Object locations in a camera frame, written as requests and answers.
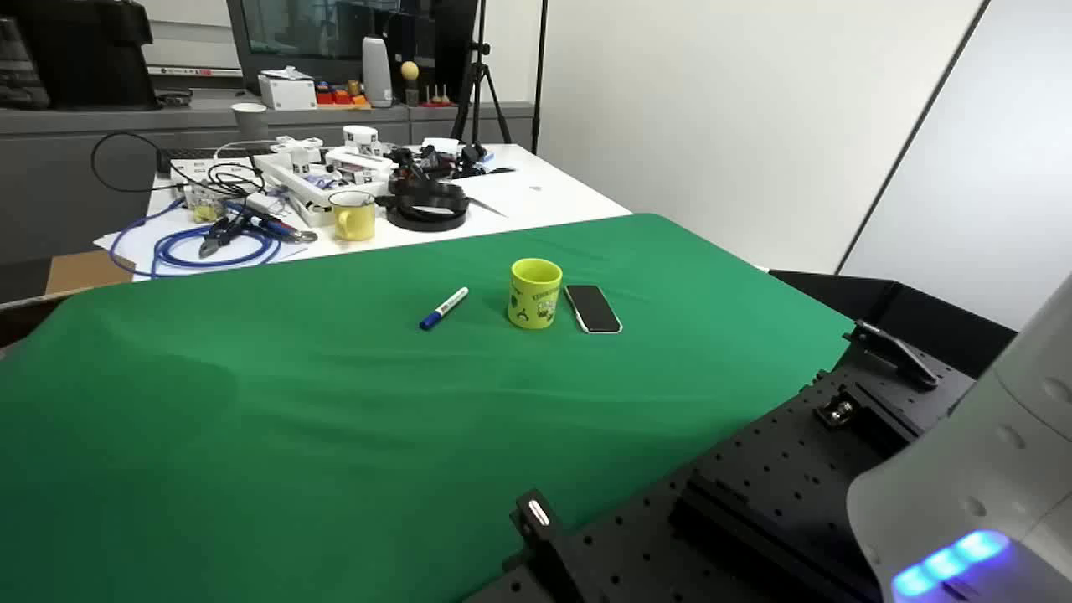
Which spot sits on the black smartphone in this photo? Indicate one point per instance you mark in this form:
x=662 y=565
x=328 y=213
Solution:
x=595 y=308

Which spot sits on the black perforated breadboard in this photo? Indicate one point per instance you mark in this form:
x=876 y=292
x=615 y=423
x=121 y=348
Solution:
x=772 y=503

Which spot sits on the white marker blue cap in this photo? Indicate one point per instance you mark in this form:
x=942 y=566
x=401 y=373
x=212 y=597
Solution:
x=448 y=307

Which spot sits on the yellow-green printed mug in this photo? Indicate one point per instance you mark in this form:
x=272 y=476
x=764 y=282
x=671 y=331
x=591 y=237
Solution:
x=533 y=294

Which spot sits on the black flat clamp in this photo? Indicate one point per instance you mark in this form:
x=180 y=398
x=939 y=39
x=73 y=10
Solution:
x=893 y=354

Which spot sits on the black vertical pole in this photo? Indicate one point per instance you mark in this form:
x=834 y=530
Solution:
x=541 y=67

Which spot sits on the green table cloth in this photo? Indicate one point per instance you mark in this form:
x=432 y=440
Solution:
x=280 y=446

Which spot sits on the black camera tripod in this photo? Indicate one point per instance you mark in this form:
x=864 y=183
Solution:
x=481 y=79

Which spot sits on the black office chair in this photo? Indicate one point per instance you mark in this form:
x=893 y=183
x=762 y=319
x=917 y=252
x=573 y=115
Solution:
x=79 y=51

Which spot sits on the small yellow cup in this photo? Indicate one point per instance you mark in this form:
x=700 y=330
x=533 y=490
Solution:
x=356 y=221

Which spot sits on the black clamp white label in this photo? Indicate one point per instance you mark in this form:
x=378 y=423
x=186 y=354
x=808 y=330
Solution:
x=541 y=530

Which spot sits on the large dark monitor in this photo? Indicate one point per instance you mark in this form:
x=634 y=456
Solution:
x=313 y=34

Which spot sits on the small yellow ball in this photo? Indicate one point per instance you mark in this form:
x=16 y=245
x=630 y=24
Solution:
x=411 y=70

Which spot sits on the flat cardboard piece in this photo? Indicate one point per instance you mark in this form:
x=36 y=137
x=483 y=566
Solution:
x=85 y=271

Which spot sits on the small black bracket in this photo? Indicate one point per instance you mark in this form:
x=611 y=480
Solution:
x=840 y=413

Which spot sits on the thin black pen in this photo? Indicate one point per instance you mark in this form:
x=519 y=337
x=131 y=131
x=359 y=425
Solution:
x=486 y=206

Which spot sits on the white parts bin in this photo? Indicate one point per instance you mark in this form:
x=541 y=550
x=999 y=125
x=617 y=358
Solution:
x=302 y=177

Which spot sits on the red orange small items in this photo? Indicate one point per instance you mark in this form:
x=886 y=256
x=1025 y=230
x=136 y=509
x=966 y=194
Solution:
x=341 y=97

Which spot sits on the white cylindrical bottle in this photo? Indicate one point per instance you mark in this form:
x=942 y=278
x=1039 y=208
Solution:
x=378 y=70

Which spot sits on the white bowl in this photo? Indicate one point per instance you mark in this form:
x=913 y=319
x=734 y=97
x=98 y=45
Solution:
x=250 y=110

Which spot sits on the small clear cup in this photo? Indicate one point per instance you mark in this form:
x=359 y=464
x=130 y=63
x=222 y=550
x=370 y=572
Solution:
x=202 y=206

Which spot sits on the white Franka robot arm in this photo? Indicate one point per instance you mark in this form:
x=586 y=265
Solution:
x=984 y=480

